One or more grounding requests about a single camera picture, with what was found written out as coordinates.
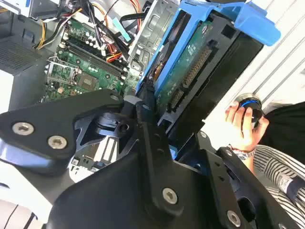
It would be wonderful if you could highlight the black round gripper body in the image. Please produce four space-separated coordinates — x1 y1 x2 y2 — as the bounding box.
45 152 241 229

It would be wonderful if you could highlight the person's hand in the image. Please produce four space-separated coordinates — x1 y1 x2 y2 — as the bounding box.
224 104 270 153

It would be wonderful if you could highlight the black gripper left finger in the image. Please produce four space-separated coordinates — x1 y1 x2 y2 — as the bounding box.
0 84 185 220

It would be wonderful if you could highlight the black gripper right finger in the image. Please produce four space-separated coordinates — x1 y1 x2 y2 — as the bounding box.
197 131 302 229

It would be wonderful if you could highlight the hard disk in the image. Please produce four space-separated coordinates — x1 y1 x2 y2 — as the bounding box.
134 0 282 160

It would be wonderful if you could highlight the round black blue-ringed tool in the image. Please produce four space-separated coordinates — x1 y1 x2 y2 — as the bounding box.
234 93 265 131

